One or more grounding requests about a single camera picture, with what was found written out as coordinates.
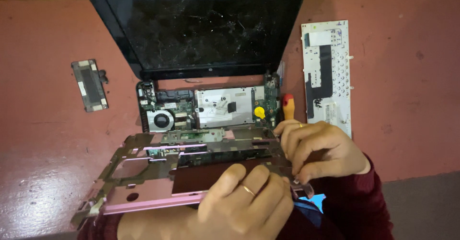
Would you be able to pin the person's right hand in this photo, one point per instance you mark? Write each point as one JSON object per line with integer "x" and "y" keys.
{"x": 330, "y": 150}

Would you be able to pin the person's left hand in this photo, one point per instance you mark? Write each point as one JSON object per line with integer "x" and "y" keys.
{"x": 248, "y": 215}

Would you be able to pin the pink laptop palm rest cover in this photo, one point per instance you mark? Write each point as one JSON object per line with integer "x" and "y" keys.
{"x": 151, "y": 197}

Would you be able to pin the bright blue object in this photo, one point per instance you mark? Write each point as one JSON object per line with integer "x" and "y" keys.
{"x": 313, "y": 201}

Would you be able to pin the white laptop keyboard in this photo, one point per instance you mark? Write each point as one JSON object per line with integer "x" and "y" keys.
{"x": 339, "y": 71}

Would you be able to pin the yellow coin cell battery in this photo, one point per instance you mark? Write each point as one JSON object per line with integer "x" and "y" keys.
{"x": 259, "y": 112}

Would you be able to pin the clear blue striped screwdriver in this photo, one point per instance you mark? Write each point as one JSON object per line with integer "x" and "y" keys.
{"x": 281, "y": 73}

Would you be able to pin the silver hard drive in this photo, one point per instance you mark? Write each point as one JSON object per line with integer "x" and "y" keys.
{"x": 224, "y": 107}

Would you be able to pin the silver laptop cooling fan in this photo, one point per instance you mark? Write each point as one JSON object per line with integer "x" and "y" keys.
{"x": 160, "y": 120}

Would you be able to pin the black laptop with open base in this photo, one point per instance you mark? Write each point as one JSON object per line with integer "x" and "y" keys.
{"x": 201, "y": 28}

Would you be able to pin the small black screws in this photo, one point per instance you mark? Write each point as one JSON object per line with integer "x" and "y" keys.
{"x": 103, "y": 76}

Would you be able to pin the grey laptop access cover plate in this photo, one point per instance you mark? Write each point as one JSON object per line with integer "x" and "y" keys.
{"x": 90, "y": 85}

